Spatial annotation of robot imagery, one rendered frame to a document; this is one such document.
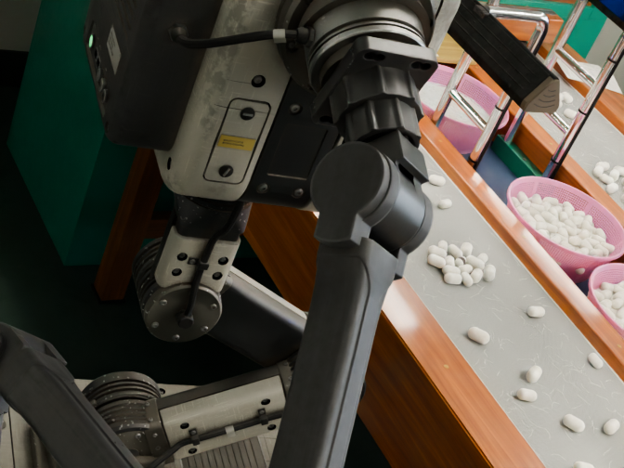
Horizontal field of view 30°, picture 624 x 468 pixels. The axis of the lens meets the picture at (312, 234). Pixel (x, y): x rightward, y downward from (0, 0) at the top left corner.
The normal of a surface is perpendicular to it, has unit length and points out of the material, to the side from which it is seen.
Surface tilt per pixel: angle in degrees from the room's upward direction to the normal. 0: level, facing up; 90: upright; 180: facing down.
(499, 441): 0
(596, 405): 0
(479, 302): 0
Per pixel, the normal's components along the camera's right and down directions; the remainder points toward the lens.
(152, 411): -0.12, -0.73
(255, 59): 0.26, 0.63
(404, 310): 0.34, -0.77
